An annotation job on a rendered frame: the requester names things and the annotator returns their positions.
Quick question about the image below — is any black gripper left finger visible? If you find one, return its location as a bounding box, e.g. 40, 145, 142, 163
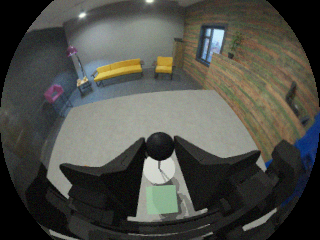
59, 137, 147, 217

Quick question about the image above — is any pale green rectangular block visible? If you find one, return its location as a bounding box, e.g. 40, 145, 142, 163
145, 185, 179, 215

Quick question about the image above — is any glass french press with black handle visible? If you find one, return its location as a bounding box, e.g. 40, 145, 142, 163
143, 132, 176, 185

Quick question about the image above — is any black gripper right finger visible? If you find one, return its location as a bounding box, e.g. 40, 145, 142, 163
173, 136, 261, 212

